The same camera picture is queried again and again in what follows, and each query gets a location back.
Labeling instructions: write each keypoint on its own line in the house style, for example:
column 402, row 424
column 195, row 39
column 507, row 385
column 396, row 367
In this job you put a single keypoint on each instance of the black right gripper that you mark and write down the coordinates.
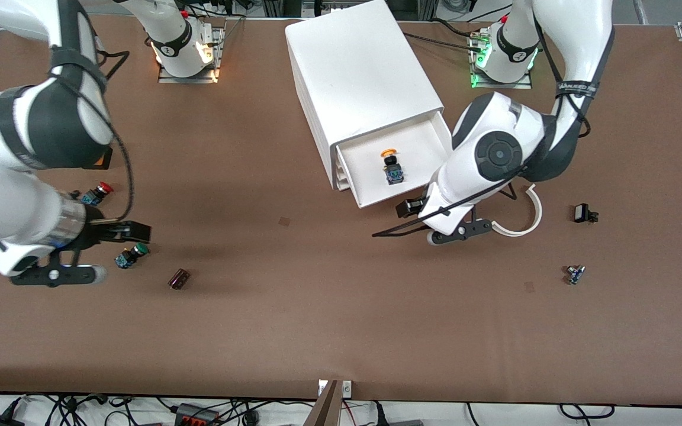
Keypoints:
column 92, row 235

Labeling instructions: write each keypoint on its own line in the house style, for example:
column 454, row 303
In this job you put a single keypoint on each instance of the yellow mushroom push button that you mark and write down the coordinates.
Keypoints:
column 393, row 171

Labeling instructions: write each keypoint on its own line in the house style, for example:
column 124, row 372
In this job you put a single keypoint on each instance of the white drawer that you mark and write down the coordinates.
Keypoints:
column 424, row 165

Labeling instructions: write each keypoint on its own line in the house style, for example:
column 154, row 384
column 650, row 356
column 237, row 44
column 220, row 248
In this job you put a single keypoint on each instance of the green mushroom push button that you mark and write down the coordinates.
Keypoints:
column 131, row 255

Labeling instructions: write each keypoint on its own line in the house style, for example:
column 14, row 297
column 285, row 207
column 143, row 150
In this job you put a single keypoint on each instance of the red mushroom push button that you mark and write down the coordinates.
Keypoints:
column 95, row 195

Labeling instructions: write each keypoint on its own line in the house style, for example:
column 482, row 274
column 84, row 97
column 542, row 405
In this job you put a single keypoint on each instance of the white drawer cabinet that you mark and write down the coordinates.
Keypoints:
column 359, row 65

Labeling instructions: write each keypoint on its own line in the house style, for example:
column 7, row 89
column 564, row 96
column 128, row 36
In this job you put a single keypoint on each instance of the dark red cylindrical capacitor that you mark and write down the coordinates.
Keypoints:
column 179, row 278

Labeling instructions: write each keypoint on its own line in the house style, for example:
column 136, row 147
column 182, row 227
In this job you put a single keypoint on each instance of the small black component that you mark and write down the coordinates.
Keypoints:
column 582, row 213

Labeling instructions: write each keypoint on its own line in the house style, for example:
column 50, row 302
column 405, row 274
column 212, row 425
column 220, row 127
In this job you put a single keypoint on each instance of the small blue electronic component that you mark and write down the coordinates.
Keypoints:
column 575, row 274

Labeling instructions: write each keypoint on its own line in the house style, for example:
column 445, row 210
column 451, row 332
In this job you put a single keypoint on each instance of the black power strip red sockets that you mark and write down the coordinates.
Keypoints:
column 196, row 416

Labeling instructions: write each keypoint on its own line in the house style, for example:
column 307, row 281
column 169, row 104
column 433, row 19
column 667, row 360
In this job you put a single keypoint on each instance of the wooden stick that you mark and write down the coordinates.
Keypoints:
column 326, row 408

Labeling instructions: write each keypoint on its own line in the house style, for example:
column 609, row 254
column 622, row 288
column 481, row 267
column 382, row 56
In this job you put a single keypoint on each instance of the orange button enclosure box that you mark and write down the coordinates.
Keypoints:
column 104, row 160

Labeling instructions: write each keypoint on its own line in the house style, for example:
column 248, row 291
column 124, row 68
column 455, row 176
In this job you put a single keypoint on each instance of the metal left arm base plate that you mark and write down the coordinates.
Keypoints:
column 498, row 85

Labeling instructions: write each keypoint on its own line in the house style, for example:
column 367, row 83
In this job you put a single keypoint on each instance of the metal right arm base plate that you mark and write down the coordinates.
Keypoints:
column 211, row 74

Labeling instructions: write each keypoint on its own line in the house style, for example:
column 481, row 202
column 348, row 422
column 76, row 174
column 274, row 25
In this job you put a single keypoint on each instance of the small white bracket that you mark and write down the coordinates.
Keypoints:
column 321, row 388
column 347, row 388

